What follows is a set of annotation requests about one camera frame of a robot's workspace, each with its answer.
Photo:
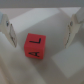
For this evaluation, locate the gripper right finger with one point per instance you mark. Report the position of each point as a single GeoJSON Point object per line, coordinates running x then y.
{"type": "Point", "coordinates": [71, 30]}

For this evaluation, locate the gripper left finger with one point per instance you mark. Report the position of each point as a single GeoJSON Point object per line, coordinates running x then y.
{"type": "Point", "coordinates": [10, 31]}

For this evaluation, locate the pink block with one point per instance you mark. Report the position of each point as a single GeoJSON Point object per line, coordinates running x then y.
{"type": "Point", "coordinates": [34, 46]}

